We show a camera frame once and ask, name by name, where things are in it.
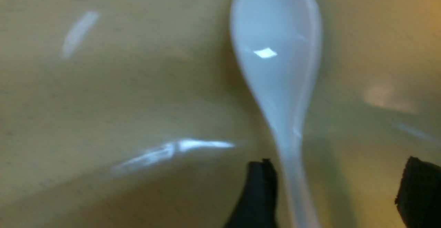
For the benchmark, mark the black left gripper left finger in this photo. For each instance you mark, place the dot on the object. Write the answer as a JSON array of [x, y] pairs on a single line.
[[257, 204]]

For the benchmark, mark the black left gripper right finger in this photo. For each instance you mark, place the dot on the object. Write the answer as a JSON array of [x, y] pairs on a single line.
[[418, 200]]

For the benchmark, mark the yellow-green noodle bowl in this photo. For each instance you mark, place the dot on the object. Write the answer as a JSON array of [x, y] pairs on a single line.
[[134, 113]]

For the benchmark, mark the white spoon blue handle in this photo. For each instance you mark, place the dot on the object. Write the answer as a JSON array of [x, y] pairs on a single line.
[[278, 45]]

